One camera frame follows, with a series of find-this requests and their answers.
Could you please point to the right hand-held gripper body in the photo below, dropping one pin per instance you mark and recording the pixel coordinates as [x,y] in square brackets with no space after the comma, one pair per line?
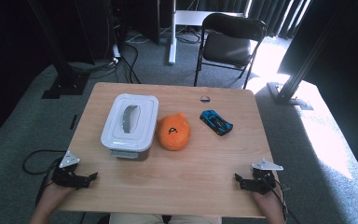
[261,182]

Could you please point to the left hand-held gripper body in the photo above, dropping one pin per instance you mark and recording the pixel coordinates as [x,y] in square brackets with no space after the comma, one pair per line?
[66,179]

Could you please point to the grey transparent storage box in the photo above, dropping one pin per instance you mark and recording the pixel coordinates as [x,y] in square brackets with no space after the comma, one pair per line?
[130,154]

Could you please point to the blue toy car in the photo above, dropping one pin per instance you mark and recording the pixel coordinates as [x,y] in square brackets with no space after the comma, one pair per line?
[216,122]

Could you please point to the orange plush toy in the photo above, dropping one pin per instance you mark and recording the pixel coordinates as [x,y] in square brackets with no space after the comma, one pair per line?
[174,132]

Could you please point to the person's left hand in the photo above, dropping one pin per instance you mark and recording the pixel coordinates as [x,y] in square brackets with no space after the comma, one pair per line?
[57,194]

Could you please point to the person's right hand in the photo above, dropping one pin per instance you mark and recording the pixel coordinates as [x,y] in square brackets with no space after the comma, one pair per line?
[270,200]

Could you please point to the grey tape piece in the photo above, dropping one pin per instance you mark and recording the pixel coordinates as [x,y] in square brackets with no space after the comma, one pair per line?
[286,188]

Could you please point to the black tape strip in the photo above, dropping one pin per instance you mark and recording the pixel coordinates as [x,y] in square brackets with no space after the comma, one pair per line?
[73,122]

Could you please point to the person's beige trousers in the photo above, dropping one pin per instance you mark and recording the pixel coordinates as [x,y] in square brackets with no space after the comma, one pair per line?
[143,218]

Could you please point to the black metal stand flat base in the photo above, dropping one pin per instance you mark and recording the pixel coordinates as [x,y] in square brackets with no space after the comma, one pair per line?
[65,84]

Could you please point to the black metal stand slanted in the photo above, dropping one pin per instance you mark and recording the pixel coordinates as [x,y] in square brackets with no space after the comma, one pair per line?
[289,90]

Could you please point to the black folding chair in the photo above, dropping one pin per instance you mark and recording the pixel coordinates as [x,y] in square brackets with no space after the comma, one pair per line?
[227,46]

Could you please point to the dark cabinet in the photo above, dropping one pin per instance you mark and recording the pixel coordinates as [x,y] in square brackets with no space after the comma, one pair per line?
[136,18]

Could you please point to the dark pleated curtain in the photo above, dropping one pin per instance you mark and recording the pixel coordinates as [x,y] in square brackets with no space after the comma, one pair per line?
[273,15]

